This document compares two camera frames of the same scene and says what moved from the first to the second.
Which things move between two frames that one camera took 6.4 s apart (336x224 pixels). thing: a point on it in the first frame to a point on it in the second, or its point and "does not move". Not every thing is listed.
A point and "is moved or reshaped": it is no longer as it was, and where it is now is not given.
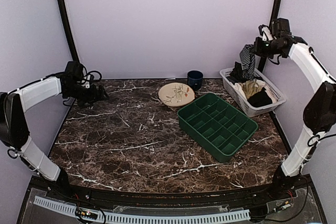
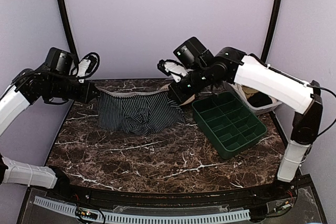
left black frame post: (65, 18) does not move
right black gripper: (256, 49) to (179, 95)
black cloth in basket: (260, 99) does not move
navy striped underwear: (248, 61) is moved or reshaped
